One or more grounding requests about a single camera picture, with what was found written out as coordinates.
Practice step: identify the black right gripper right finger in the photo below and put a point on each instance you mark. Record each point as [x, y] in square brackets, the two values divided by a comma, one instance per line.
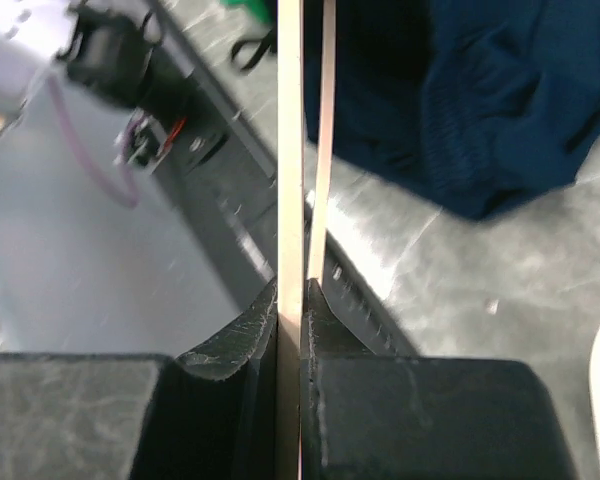
[322, 332]

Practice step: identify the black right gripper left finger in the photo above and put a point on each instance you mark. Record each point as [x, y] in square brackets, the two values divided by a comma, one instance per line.
[245, 338]

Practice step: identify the navy blue shorts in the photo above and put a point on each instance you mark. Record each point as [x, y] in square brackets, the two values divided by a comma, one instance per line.
[476, 106]

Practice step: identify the beige hanger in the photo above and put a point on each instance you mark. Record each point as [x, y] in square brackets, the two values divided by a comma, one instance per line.
[300, 254]

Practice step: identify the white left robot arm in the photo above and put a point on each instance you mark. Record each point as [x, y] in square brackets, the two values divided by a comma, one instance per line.
[102, 46]

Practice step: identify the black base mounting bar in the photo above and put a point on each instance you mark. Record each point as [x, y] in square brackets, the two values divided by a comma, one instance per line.
[221, 174]

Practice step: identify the green plastic tray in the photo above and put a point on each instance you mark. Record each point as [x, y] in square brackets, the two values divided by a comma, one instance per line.
[259, 10]

